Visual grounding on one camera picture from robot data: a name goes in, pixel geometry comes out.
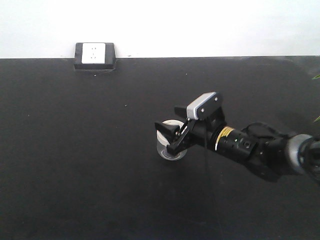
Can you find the glass jar with white lid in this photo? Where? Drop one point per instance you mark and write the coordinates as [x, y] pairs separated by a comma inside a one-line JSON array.
[[162, 142]]

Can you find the black white power socket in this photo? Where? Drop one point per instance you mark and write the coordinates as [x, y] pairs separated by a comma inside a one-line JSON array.
[[95, 56]]

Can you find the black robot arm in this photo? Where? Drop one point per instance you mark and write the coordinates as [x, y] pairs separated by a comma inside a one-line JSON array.
[[264, 151]]

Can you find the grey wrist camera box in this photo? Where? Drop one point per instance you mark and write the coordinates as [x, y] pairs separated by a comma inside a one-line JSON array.
[[204, 106]]

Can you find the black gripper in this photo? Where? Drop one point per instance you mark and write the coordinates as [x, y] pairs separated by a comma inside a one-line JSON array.
[[192, 132]]

